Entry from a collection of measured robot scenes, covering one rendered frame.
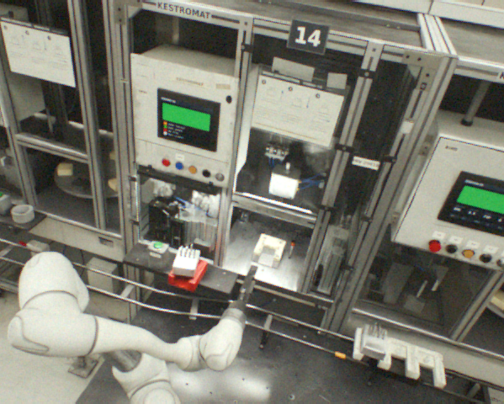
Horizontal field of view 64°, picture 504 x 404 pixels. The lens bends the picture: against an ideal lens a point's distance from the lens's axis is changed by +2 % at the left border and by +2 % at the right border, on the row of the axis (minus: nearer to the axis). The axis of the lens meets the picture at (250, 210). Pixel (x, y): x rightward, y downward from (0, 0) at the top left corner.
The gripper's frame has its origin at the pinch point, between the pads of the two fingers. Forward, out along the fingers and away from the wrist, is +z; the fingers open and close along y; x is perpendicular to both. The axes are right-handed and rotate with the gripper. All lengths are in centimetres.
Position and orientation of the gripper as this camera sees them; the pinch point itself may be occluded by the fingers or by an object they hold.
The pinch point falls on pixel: (252, 278)
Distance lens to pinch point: 164.6
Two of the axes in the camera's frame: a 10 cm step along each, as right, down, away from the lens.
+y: 1.3, -8.0, -5.9
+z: 2.9, -5.4, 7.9
